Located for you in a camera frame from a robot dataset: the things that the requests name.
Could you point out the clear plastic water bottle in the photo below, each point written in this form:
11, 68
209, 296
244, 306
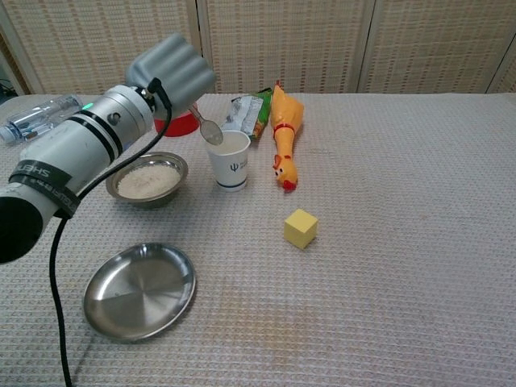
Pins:
32, 119

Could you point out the small metal spoon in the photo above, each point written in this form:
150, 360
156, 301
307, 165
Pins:
211, 132

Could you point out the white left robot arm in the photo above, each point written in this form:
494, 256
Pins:
72, 149

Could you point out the white powder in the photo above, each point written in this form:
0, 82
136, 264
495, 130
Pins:
147, 183

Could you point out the steel bowl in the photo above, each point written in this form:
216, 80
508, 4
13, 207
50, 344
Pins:
147, 202

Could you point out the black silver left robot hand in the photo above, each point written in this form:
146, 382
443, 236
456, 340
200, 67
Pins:
177, 72

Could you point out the woven folding screen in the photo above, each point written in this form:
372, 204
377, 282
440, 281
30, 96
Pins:
314, 44

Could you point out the yellow foam cube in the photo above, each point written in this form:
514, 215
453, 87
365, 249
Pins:
300, 230

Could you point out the white paper cup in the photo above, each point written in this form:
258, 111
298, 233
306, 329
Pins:
230, 167

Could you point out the red tape roll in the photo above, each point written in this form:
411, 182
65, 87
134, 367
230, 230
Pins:
181, 126

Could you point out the white waffle tablecloth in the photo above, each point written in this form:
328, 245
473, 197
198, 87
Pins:
383, 242

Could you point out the yellow rubber chicken toy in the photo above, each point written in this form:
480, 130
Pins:
286, 137

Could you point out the flat steel plate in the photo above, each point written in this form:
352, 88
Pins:
139, 294

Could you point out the green snack bag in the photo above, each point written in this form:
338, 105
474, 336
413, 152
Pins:
252, 113

